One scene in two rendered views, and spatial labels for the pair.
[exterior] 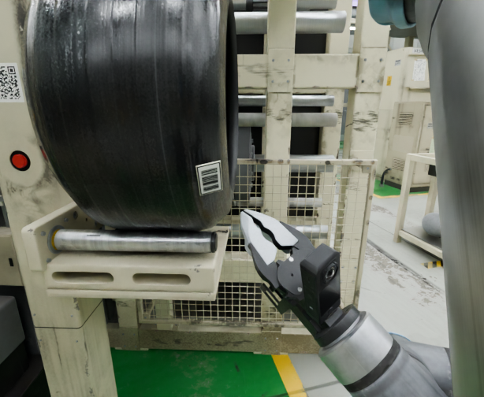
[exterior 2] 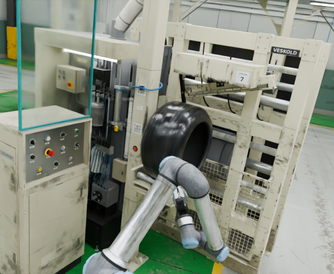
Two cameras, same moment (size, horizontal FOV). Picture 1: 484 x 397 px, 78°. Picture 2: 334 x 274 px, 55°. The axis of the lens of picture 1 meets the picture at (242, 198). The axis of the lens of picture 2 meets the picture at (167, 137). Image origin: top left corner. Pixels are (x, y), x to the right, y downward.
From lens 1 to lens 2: 1.63 m
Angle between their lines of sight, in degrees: 27
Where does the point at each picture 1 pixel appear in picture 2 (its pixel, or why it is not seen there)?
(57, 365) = (126, 212)
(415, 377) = (189, 229)
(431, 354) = not seen: hidden behind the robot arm
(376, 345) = (185, 221)
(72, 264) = (139, 182)
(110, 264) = (148, 186)
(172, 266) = not seen: hidden behind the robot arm
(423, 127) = not seen: outside the picture
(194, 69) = (172, 151)
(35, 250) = (132, 175)
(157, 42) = (166, 144)
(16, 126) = (137, 139)
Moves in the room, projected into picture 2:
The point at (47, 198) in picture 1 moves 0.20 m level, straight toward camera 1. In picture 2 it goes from (138, 160) to (137, 172)
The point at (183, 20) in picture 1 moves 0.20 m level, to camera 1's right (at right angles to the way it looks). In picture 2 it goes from (173, 141) to (202, 150)
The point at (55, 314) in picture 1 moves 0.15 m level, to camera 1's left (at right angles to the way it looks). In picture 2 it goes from (130, 195) to (116, 188)
